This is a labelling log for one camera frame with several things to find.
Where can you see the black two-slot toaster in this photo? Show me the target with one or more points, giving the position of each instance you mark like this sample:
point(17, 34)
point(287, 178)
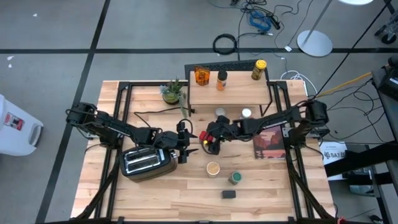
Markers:
point(146, 165)

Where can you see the yellow lid onion seasoning jar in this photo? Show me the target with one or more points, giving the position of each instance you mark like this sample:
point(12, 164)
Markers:
point(259, 70)

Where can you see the grey metal mounting plate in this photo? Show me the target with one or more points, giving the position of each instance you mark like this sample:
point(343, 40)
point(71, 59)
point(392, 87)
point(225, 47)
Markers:
point(287, 132)

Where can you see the black lid orange spice jar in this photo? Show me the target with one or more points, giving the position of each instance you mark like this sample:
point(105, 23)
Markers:
point(222, 79)

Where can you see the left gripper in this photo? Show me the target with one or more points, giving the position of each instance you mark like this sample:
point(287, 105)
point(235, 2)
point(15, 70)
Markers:
point(168, 140)

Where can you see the white lid clear spice jar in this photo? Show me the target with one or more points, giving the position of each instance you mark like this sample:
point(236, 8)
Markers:
point(246, 113)

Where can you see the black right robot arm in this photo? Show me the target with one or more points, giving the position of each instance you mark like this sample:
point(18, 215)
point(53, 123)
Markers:
point(280, 119)

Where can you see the black perforated crate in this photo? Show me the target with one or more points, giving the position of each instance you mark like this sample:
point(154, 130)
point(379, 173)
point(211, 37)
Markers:
point(236, 65)

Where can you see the potted succulent plant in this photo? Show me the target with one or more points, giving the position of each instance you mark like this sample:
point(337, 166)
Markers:
point(171, 93)

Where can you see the grey lid short jar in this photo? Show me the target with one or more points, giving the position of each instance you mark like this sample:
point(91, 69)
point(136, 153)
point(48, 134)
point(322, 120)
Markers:
point(220, 112)

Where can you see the green lid glass spice jar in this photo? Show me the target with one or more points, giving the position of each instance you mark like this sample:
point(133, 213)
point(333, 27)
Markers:
point(235, 177)

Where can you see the black equipment case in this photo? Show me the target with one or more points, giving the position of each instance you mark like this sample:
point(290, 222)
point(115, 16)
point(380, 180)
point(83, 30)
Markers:
point(385, 81)

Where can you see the landscape cover book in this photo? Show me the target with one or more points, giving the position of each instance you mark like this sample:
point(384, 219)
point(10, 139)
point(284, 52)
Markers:
point(269, 143)

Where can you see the orange taco seasoning packet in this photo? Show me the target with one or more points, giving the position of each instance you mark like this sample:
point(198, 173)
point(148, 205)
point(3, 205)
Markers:
point(202, 76)

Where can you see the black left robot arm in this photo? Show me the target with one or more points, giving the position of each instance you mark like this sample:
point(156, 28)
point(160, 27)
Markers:
point(102, 124)

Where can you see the silver round base floor lamp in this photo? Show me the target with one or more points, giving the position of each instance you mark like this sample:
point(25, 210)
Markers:
point(314, 43)

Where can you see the white paper sign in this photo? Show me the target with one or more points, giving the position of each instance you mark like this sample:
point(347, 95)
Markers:
point(331, 154)

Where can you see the black metal stand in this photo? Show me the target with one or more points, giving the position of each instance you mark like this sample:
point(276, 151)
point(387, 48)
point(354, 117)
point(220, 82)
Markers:
point(357, 158)

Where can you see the tan paper cup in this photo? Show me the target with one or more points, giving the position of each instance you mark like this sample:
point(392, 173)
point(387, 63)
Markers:
point(213, 169)

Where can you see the black table frame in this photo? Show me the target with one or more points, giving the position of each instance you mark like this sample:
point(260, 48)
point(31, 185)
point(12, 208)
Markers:
point(124, 88)

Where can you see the red lid smoked paprika tin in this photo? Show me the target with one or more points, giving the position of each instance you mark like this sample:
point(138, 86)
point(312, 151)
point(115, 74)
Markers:
point(206, 136)

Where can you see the white plastic bin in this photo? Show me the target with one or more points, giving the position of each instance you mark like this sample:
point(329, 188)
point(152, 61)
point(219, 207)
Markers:
point(15, 127)

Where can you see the wooden shelf black frame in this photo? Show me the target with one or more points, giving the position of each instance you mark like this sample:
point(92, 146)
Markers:
point(242, 93)

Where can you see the white power adapter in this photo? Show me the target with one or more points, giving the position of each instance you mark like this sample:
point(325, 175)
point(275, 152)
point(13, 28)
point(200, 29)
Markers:
point(287, 48)

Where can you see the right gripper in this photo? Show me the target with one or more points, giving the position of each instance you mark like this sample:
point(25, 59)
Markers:
point(230, 130)

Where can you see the small black box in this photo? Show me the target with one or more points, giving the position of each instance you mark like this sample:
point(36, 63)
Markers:
point(228, 194)

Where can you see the black caster wheel frame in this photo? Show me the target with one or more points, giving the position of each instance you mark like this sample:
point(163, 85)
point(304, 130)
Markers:
point(388, 37)

